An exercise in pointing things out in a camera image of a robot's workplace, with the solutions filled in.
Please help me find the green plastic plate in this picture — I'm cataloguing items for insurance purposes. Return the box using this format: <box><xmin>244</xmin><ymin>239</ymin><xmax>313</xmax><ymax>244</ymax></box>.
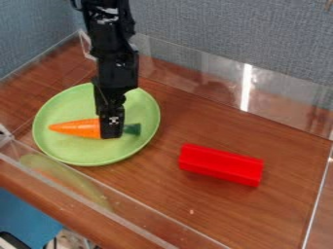
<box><xmin>33</xmin><ymin>83</ymin><xmax>161</xmax><ymax>166</ymax></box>

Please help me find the clear acrylic enclosure wall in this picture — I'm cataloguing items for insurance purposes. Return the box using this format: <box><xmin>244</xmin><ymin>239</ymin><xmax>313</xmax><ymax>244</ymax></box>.
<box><xmin>0</xmin><ymin>35</ymin><xmax>333</xmax><ymax>249</ymax></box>

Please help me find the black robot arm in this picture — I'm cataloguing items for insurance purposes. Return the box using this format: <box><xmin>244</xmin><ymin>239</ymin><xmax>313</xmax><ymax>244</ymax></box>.
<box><xmin>71</xmin><ymin>0</ymin><xmax>140</xmax><ymax>139</ymax></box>

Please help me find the red rectangular block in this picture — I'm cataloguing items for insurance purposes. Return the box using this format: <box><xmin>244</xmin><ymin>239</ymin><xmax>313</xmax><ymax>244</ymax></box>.
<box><xmin>178</xmin><ymin>144</ymin><xmax>264</xmax><ymax>187</ymax></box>

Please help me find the orange toy carrot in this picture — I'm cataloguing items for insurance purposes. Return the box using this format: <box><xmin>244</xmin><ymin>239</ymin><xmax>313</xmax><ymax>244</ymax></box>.
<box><xmin>49</xmin><ymin>119</ymin><xmax>142</xmax><ymax>139</ymax></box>

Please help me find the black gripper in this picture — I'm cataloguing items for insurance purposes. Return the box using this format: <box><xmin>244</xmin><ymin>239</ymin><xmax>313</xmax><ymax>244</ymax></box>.
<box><xmin>91</xmin><ymin>49</ymin><xmax>140</xmax><ymax>139</ymax></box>

